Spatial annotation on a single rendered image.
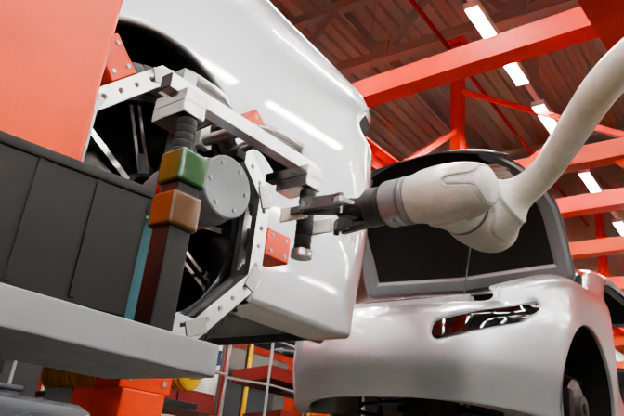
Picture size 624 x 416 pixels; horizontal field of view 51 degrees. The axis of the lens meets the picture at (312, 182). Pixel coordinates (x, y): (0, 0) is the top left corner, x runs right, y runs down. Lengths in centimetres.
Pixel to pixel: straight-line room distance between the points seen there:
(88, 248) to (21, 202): 6
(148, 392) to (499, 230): 72
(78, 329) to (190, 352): 11
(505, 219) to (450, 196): 16
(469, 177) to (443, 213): 8
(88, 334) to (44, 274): 6
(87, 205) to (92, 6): 40
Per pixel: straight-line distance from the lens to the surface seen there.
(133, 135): 150
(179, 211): 70
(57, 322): 54
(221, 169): 130
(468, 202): 114
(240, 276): 153
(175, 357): 60
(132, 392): 129
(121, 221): 58
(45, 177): 56
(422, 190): 116
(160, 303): 68
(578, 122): 119
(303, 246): 133
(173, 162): 73
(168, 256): 69
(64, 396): 143
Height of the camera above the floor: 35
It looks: 24 degrees up
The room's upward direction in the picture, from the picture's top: 6 degrees clockwise
